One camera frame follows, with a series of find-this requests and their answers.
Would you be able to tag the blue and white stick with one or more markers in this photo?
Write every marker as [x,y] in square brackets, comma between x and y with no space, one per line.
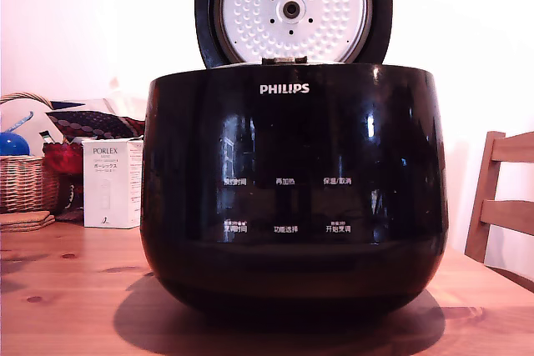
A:
[18,121]

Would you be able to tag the red glass footed bowl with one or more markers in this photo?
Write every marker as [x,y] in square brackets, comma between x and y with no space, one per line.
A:
[62,156]

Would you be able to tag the wooden chair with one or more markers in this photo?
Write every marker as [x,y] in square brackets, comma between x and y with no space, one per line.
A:
[496,197]

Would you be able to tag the blue ball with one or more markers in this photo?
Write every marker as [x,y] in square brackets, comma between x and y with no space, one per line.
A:
[13,144]

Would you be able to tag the black rice cooker lid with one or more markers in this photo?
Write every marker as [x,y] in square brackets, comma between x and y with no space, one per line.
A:
[292,10]

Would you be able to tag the dark patterned cloth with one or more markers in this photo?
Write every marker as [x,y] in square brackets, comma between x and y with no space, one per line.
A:
[92,122]

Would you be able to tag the white Porlex box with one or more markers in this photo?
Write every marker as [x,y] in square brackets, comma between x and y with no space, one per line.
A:
[106,189]

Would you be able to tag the stack of cork coasters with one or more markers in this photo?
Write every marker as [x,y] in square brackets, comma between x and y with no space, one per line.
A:
[26,220]

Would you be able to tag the woven wicker basket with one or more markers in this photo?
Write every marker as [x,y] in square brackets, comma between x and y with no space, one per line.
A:
[25,183]

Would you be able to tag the black Philips rice cooker body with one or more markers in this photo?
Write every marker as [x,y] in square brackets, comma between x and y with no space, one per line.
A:
[292,143]

